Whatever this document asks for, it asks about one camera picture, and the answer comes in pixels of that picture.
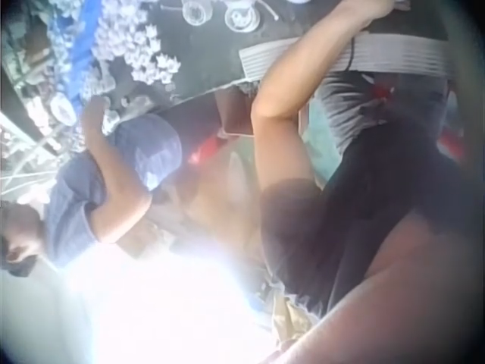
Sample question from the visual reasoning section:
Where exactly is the person's left hand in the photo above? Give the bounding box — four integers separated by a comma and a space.
338, 0, 396, 24

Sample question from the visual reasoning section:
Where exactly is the small red object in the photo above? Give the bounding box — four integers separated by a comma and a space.
371, 74, 398, 105

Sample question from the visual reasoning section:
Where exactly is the white ribbed board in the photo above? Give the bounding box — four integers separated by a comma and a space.
238, 33, 455, 81

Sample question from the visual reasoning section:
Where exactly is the clear glass bowl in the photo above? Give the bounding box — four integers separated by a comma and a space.
181, 0, 214, 24
223, 4, 261, 33

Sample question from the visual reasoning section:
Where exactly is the teal cloth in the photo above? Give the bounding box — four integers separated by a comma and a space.
299, 102, 343, 179

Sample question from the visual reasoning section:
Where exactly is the brown box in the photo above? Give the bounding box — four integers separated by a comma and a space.
216, 85, 255, 138

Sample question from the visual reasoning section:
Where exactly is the heap of white flower pieces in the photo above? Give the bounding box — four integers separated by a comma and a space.
48, 0, 183, 86

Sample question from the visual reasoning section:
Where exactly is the blue plastic sheet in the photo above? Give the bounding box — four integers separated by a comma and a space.
66, 0, 114, 103

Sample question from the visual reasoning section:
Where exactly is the white round plate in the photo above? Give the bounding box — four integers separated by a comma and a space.
48, 93, 77, 127

